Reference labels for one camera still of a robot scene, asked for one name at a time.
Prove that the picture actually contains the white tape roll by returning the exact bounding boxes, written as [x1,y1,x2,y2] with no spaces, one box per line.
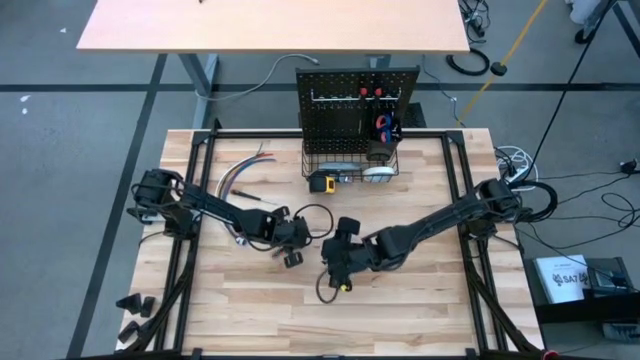
[360,166,396,184]

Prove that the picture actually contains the black metal pegboard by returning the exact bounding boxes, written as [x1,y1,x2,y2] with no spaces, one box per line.
[293,65,428,157]

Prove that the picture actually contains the black side shelf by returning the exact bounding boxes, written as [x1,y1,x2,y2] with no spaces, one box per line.
[523,256,640,325]

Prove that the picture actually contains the dark electronic device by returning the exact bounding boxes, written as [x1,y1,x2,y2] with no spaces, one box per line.
[585,267,635,292]

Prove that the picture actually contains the bundle of coloured cables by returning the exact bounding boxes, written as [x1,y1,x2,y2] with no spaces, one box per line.
[220,152,275,201]

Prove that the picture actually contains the black pegboard bin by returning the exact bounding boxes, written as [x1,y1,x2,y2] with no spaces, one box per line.
[364,113,404,163]

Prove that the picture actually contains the light wooden desk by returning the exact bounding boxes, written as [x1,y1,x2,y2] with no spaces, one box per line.
[74,0,471,130]

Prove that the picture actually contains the grey flat device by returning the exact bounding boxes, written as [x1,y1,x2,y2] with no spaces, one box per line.
[601,321,640,345]

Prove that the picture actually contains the black wire basket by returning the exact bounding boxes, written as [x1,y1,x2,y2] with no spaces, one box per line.
[300,142,401,185]

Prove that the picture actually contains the white wire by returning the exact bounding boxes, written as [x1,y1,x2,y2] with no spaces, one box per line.
[214,141,265,201]

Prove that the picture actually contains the yellow black tape measure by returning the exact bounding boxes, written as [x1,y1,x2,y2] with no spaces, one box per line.
[307,171,336,195]

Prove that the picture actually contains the grey floor cable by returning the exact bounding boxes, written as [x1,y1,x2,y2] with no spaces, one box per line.
[208,53,320,103]

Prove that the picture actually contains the black cable coil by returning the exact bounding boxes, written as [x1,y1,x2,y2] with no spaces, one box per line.
[514,178,560,225]

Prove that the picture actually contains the black aluminium table frame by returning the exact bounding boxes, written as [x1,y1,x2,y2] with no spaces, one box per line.
[127,117,547,360]

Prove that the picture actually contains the black wheeled stand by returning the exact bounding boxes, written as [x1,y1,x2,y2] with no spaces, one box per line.
[564,0,640,57]

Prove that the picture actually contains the black cable tangle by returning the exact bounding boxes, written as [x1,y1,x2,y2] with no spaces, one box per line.
[458,0,492,40]

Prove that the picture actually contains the white printed booklet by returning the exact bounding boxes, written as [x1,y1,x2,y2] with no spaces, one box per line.
[532,253,592,305]

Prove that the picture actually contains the grey utility knife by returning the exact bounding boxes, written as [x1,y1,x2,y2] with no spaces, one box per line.
[317,160,361,174]

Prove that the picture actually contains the white power strip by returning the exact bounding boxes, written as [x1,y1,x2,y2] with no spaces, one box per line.
[493,144,540,185]

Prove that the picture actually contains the yellow wire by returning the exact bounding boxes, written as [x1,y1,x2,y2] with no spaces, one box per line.
[217,152,261,201]

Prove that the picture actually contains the black coiled cable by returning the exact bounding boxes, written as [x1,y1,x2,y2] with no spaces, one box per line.
[445,47,492,78]

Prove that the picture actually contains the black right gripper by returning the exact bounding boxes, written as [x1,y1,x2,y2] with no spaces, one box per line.
[319,216,370,292]

